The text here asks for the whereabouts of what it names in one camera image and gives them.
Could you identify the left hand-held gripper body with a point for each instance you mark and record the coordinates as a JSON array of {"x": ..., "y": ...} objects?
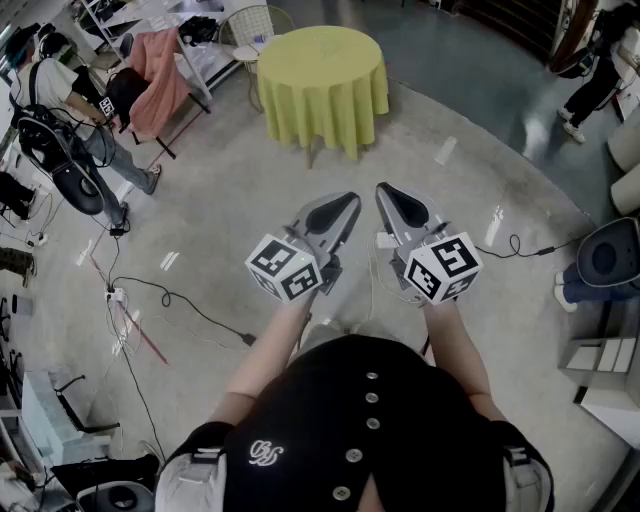
[{"x": 272, "y": 260}]

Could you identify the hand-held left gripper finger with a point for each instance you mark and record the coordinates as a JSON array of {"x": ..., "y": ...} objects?
[
  {"x": 342, "y": 225},
  {"x": 310, "y": 215}
]

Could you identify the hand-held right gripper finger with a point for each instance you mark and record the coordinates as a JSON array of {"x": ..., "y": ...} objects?
[
  {"x": 392, "y": 215},
  {"x": 425, "y": 212}
]

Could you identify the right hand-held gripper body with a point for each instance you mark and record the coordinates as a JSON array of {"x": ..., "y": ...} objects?
[{"x": 440, "y": 270}]

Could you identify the person's right forearm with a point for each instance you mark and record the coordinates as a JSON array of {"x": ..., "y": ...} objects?
[{"x": 452, "y": 345}]

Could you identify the person's left forearm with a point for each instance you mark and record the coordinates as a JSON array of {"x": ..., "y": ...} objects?
[{"x": 265, "y": 350}]

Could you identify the wooden table leg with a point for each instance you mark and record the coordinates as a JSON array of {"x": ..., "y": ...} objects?
[{"x": 311, "y": 150}]

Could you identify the black power adapter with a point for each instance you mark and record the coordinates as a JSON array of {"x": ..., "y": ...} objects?
[{"x": 119, "y": 231}]

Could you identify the white power strip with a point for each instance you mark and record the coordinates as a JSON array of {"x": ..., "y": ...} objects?
[
  {"x": 115, "y": 294},
  {"x": 38, "y": 241}
]

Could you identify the person's black buttoned top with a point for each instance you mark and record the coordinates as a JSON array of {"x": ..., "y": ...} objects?
[{"x": 310, "y": 425}]

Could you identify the grey cabinet with white drawers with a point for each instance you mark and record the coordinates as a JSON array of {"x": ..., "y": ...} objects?
[{"x": 600, "y": 355}]

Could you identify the white metal shelf rack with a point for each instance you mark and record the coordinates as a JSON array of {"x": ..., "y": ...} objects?
[{"x": 210, "y": 60}]

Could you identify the pink cloth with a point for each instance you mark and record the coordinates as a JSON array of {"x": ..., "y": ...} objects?
[{"x": 160, "y": 85}]

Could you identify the cream round stool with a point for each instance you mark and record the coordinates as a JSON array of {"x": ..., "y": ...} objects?
[
  {"x": 629, "y": 195},
  {"x": 627, "y": 145}
]

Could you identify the dark wooden staircase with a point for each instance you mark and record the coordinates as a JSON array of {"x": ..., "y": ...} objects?
[{"x": 520, "y": 20}]

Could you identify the black bag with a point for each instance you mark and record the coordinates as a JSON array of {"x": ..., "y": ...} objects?
[{"x": 197, "y": 29}]

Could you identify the white desk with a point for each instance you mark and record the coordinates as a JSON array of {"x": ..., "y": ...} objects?
[{"x": 45, "y": 415}]

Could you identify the black metal frame chair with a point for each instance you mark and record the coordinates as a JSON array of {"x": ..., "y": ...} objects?
[{"x": 123, "y": 92}]

